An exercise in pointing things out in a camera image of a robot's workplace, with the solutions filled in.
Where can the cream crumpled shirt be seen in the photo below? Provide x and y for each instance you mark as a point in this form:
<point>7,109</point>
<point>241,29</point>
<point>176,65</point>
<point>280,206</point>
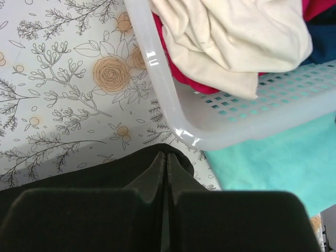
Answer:
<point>231,39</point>

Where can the floral table mat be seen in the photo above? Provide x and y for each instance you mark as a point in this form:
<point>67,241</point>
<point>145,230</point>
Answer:
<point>76,93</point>

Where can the blue cloth in basket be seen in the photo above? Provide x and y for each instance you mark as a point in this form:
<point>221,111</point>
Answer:
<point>323,41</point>

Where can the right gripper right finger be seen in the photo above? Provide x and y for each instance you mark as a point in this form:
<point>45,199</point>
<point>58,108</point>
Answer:
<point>203,220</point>

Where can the black t shirt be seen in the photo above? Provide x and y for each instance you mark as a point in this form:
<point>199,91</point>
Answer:
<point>115,174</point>

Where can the teal folded shirt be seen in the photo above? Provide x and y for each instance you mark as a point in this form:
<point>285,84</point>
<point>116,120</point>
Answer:
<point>300,160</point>

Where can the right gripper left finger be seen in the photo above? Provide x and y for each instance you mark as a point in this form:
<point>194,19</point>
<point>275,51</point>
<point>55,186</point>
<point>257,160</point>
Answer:
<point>89,219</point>

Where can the white plastic basket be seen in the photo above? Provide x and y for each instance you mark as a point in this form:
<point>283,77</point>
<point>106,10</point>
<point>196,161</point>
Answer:
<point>213,122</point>

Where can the magenta cloth in basket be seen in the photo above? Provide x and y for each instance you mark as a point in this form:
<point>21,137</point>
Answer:
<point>183,78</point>

